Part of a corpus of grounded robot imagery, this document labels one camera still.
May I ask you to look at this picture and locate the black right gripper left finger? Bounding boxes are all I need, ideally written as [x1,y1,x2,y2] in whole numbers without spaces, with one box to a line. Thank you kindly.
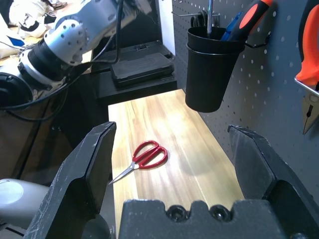
[23,121,117,239]

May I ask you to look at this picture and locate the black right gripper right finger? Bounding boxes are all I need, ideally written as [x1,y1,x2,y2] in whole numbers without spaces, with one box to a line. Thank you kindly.
[227,124,319,239]

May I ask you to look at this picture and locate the red handled scissors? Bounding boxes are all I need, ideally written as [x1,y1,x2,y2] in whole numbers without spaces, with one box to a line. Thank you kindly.
[109,140,168,185]

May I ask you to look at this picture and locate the orange handled pliers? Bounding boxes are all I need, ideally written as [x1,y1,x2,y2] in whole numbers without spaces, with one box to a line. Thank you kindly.
[294,0,319,135]

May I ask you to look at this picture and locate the red handled screwdriver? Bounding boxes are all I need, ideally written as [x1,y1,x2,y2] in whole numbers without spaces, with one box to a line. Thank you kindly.
[206,0,214,38]

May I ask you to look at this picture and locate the grey metal pegboard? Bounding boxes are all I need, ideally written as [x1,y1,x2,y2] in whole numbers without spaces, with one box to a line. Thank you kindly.
[171,0,319,175]

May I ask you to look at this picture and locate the silver left robot leg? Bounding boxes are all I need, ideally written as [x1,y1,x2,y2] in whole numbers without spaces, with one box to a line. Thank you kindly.
[0,178,50,231]

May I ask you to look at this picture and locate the black plastic cup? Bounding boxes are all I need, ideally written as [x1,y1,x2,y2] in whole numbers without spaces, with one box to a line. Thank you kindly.
[184,26,247,113]

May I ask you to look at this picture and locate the black tool case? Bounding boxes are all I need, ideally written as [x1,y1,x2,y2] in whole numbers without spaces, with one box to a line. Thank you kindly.
[111,52,175,88]

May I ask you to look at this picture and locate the silver scissors peg hook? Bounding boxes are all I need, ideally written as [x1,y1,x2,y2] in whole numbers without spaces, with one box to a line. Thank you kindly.
[174,11,220,18]

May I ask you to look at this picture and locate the white cloth pile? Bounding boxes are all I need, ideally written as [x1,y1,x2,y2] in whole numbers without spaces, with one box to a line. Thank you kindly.
[0,0,68,50]

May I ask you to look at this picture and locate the silver wire pliers holder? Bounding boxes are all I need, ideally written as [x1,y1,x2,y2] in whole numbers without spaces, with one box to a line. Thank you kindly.
[294,77,319,98]

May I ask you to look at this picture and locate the black wire cup holder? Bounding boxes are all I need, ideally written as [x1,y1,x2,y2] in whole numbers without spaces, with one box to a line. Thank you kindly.
[186,32,272,54]

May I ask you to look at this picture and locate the orange black handled screwdriver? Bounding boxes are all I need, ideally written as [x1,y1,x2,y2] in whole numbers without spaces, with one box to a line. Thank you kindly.
[225,0,275,42]

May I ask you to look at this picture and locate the black handled scissors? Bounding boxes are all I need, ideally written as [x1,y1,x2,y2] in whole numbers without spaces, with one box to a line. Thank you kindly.
[190,9,209,28]

